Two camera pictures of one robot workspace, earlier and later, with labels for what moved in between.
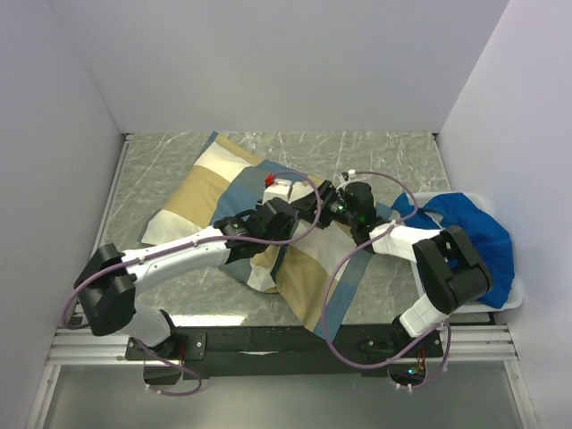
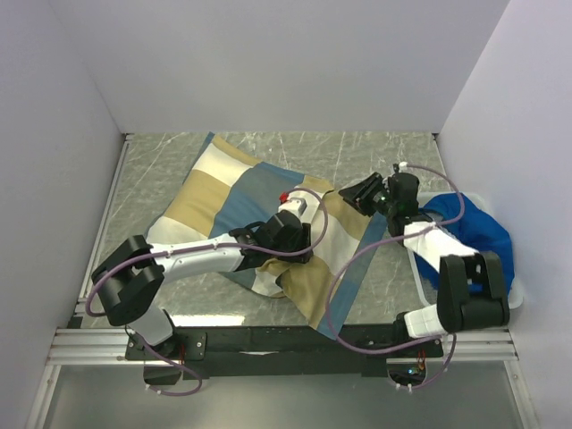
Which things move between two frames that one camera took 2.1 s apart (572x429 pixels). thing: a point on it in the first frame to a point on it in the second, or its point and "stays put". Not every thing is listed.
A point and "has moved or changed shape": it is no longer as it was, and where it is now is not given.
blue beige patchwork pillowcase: [321, 274] has moved or changed shape
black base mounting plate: [280, 351] stays put
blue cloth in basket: [486, 238] stays put
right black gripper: [308, 205] to [360, 193]
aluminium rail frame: [488, 342] stays put
